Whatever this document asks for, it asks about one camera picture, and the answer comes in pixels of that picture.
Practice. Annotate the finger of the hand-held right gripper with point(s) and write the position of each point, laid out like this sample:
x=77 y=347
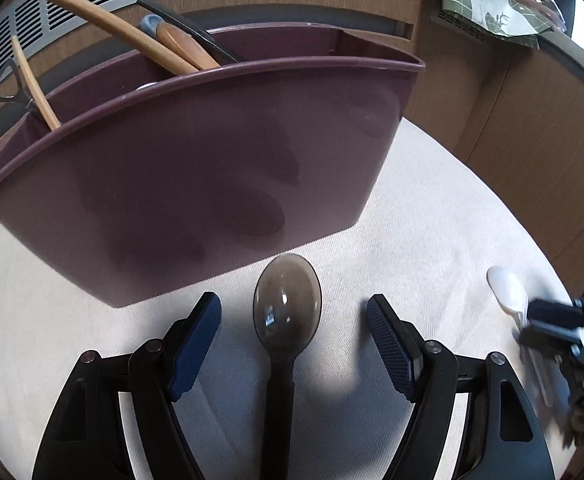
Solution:
x=554 y=314
x=552 y=340

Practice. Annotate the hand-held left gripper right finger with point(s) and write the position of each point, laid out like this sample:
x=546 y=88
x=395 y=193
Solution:
x=392 y=350

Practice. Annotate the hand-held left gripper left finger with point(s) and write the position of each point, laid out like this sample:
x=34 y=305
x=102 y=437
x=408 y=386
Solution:
x=197 y=345

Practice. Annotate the white plastic spoon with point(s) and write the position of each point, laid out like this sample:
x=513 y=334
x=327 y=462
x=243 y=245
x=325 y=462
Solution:
x=504 y=285

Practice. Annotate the dark translucent spoon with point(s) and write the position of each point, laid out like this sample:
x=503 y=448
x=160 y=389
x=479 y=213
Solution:
x=287 y=300

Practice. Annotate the purple plastic container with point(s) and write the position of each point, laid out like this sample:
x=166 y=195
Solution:
x=197 y=160

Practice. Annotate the small vent grille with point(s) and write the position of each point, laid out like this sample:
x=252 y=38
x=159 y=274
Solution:
x=459 y=25

